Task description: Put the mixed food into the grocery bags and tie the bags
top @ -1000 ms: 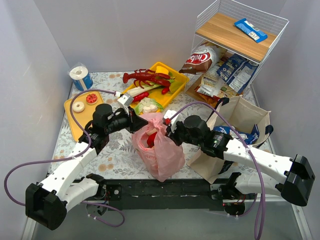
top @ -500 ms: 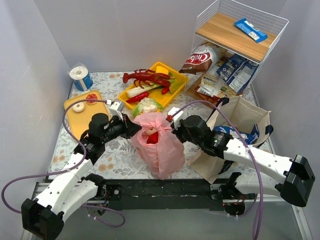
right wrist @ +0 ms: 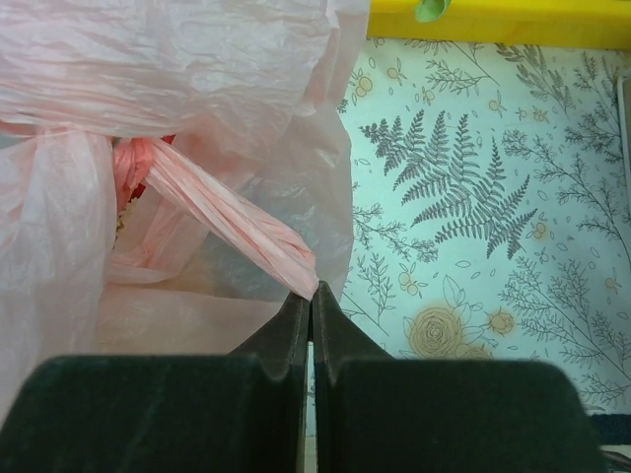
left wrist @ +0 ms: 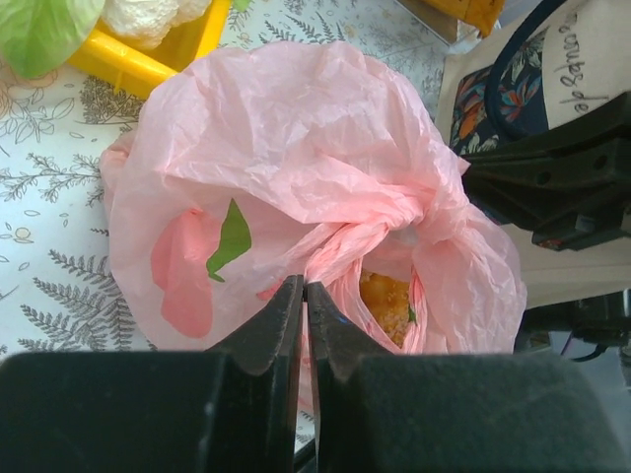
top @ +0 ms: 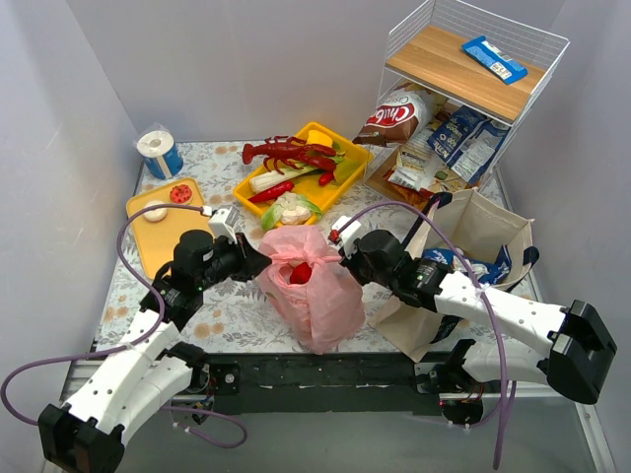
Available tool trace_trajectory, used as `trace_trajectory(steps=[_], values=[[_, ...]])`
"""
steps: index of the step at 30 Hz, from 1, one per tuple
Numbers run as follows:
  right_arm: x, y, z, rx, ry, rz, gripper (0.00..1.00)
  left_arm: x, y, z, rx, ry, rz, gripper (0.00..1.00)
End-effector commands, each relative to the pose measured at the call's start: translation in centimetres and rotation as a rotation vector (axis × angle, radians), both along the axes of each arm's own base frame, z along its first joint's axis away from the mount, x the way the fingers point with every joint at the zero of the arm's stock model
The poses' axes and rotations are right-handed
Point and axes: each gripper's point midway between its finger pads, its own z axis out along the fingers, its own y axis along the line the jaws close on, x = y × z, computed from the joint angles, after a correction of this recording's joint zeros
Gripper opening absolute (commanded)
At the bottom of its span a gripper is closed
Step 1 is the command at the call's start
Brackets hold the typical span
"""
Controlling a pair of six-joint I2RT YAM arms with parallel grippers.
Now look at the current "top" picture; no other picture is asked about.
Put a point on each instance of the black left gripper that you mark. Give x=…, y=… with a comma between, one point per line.
x=242, y=255

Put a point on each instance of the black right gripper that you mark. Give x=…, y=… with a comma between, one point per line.
x=352, y=261

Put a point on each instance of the red toy bell pepper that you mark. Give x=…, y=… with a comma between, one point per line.
x=301, y=274

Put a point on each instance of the pink plastic bag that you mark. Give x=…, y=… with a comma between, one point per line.
x=325, y=311

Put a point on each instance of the beige canvas tote bag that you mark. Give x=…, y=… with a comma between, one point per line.
x=478, y=227

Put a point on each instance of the blue Doritos chips bag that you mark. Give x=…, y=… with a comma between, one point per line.
x=491, y=273

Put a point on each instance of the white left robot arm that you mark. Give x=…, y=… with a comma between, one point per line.
x=90, y=431

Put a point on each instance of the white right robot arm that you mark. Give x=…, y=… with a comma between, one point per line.
x=565, y=347

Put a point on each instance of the yellow food tray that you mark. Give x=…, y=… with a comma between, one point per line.
x=347, y=173

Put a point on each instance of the toy cauliflower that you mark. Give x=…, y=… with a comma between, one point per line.
x=289, y=209

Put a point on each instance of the red toy chili pepper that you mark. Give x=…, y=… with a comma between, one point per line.
x=273, y=192

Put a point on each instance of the floral table mat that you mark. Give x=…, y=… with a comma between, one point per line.
x=236, y=317

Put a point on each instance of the white toy celery stalk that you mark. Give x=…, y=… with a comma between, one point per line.
x=267, y=180

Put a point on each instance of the small red toy pepper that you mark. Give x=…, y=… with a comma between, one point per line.
x=326, y=178

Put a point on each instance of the orange snack bag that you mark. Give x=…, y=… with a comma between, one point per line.
x=443, y=180

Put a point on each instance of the red strawberry donut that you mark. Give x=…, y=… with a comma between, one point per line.
x=181, y=194

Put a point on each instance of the orange donut tray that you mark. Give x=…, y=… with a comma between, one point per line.
x=156, y=241

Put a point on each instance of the white glazed donut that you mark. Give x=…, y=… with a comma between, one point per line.
x=155, y=211

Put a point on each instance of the red toy lobster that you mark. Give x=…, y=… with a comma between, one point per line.
x=284, y=152

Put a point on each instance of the white snack packet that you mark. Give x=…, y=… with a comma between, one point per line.
x=414, y=168

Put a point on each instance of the toilet paper roll pack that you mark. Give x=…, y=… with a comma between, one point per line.
x=160, y=154

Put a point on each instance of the brown Chula chips bag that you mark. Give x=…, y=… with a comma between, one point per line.
x=404, y=111

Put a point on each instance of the blue Kettle chips bag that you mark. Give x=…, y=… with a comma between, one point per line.
x=467, y=142

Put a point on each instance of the small blue snack packet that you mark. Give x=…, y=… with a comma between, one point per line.
x=503, y=66

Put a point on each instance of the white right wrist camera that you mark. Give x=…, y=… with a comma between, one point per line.
x=344, y=234

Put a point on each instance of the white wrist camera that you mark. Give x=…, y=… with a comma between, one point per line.
x=221, y=221
x=344, y=234

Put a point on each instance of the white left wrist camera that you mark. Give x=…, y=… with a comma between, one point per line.
x=221, y=221

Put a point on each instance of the white wire shelf rack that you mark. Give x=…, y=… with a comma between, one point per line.
x=426, y=48

